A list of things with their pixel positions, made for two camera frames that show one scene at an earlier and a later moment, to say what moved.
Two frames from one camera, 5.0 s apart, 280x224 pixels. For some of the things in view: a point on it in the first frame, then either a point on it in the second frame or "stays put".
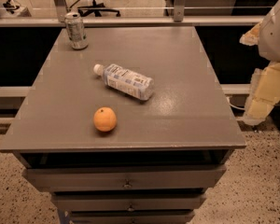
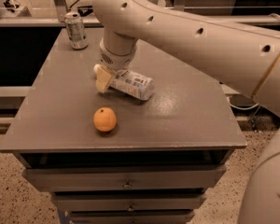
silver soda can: [76, 31] stays put
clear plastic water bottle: [125, 81] stays put
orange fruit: [105, 119] stays put
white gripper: [275, 37] -> [114, 62]
